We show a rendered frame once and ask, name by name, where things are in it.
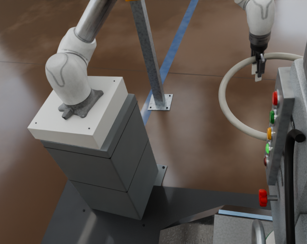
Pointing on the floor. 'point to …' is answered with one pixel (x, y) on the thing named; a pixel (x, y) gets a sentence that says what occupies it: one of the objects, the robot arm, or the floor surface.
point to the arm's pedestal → (114, 165)
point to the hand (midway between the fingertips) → (256, 72)
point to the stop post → (149, 57)
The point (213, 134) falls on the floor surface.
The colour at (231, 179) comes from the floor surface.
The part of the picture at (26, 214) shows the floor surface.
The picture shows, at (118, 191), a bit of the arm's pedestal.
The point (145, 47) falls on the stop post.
